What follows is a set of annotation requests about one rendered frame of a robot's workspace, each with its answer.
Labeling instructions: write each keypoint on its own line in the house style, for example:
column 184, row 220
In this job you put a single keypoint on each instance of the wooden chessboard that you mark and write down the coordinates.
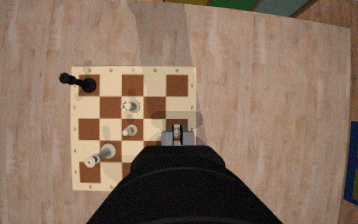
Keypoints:
column 167, row 96

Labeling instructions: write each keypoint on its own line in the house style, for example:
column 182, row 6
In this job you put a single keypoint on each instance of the black chess piece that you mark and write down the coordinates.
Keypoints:
column 88, row 85

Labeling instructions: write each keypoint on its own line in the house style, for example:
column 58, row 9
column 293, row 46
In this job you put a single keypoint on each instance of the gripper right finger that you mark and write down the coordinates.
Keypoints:
column 186, row 137

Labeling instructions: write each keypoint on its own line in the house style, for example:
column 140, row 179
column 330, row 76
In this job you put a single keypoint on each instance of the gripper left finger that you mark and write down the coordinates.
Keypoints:
column 167, row 137

